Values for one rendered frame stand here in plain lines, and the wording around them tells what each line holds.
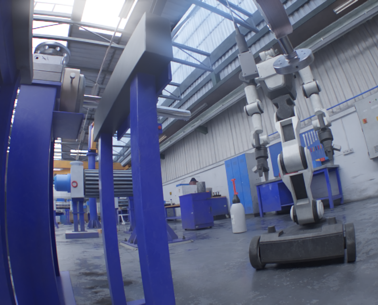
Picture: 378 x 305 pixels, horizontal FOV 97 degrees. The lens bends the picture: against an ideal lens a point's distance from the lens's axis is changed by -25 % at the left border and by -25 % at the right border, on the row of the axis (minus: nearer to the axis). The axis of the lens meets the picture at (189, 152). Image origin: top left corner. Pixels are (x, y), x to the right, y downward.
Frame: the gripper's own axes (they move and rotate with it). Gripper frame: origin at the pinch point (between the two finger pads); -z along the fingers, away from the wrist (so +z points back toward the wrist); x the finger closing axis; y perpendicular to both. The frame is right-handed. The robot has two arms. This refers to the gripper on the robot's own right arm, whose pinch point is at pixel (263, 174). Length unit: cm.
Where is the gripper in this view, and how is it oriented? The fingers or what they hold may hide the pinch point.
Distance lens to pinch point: 145.5
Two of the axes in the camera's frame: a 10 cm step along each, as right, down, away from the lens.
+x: -6.3, -3.3, -7.0
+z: 0.2, -9.1, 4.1
